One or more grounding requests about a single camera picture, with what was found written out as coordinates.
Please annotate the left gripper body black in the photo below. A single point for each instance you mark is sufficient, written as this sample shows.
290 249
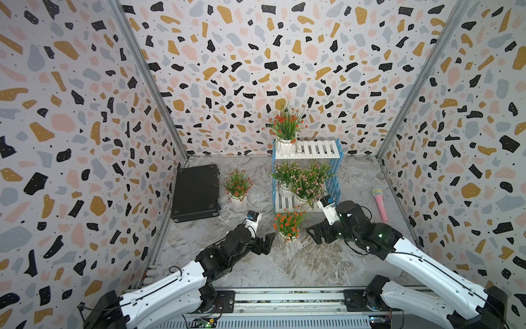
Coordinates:
248 249

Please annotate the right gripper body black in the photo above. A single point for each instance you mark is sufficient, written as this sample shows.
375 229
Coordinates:
338 231

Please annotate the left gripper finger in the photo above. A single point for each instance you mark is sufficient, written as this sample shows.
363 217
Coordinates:
261 248
266 241

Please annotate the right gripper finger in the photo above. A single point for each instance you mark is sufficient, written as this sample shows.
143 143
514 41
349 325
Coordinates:
319 227
319 237

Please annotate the red flower pot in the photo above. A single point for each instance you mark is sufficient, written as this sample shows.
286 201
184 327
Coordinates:
287 223
237 185
285 126

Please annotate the pink flower pot front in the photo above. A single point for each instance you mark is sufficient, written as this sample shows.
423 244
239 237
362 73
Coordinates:
303 190

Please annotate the pink flower pot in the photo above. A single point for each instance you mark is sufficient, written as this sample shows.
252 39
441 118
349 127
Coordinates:
303 190
318 174
285 174

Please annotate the pink flower pot back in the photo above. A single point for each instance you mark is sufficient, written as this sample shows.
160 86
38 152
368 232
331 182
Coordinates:
285 174

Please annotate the blue white wooden rack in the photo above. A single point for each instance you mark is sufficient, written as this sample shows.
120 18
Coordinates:
329 151

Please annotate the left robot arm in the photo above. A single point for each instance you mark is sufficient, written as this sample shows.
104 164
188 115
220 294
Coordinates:
172 283

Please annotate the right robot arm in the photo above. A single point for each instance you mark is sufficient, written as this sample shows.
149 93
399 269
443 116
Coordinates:
455 302

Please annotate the pink toy microphone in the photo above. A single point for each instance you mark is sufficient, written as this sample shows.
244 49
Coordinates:
378 195

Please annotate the black case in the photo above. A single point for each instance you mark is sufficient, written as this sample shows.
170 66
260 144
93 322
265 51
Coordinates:
196 194

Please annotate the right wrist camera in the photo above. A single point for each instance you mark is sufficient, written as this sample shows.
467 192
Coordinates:
328 206

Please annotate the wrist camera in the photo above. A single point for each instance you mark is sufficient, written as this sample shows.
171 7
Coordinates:
328 206
252 220

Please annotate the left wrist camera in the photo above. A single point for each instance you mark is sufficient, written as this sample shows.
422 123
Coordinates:
252 220

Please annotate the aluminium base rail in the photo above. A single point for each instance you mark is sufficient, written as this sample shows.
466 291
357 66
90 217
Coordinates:
328 303

